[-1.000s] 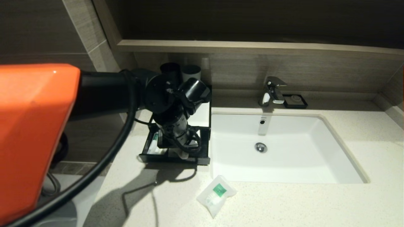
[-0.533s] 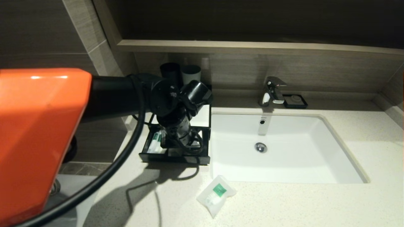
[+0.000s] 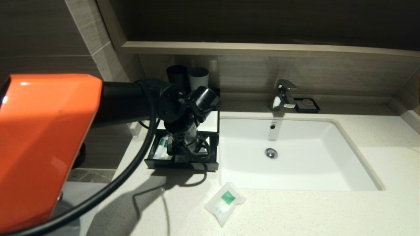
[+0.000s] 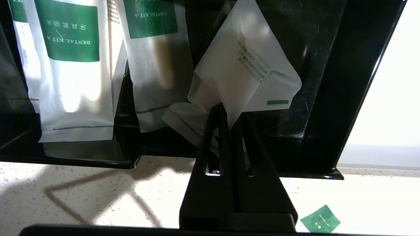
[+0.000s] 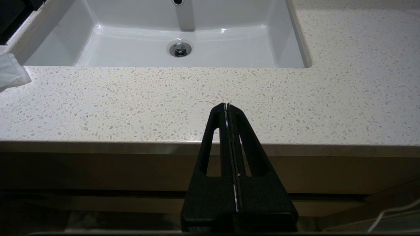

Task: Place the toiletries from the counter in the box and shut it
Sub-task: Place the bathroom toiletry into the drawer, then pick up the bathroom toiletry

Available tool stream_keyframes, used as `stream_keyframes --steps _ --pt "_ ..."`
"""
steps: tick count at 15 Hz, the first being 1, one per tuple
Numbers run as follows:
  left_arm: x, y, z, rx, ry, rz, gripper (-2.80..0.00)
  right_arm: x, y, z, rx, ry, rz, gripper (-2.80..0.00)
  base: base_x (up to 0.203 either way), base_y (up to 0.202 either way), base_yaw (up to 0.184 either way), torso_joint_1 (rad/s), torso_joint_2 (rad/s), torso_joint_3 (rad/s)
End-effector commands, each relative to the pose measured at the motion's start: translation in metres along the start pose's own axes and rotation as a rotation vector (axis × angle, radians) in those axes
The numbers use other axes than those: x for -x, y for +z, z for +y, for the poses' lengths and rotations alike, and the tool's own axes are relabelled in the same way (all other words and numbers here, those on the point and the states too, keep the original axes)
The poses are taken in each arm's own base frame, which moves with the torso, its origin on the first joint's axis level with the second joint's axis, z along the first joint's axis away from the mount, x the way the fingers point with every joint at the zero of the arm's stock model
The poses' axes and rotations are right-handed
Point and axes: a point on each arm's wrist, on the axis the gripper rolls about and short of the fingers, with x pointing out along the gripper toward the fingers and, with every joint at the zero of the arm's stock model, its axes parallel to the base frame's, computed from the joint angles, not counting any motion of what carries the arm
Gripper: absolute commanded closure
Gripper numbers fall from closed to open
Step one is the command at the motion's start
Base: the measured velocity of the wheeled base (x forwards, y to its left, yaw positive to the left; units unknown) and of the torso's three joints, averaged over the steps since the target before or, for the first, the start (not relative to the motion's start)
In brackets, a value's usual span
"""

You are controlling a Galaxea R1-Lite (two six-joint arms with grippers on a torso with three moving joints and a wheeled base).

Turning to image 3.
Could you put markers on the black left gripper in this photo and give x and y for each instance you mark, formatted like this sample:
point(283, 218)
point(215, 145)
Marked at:
point(187, 144)

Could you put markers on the clear packet green label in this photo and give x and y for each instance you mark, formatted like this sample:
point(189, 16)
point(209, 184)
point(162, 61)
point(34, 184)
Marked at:
point(224, 203)

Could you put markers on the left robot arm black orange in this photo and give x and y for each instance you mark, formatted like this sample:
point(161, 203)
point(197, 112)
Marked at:
point(137, 98)

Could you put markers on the white sachet with dot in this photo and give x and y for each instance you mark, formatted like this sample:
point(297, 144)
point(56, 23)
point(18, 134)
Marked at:
point(161, 149)

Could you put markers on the white ribbed pad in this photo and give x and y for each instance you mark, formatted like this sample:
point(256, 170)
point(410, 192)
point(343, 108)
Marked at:
point(210, 121)

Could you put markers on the grey cup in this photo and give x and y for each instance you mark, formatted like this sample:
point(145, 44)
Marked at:
point(199, 77)

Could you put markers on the black cup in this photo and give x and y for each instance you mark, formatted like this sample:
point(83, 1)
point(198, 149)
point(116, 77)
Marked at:
point(177, 73)

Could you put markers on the chrome sink drain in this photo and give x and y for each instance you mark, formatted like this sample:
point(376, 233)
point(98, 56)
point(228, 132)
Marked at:
point(271, 153)

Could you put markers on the chrome faucet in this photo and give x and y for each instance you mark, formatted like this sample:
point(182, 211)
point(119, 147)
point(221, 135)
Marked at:
point(283, 92)

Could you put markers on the white sink basin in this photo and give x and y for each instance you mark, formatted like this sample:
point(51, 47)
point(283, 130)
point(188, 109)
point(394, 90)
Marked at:
point(311, 164)

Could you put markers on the black soap dish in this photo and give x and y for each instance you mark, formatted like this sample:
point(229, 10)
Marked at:
point(307, 105)

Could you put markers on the grey toilet lid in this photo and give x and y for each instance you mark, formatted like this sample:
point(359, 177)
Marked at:
point(70, 218)

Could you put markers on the wooden wall ledge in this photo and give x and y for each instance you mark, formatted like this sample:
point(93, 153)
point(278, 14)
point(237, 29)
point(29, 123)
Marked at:
point(262, 49)

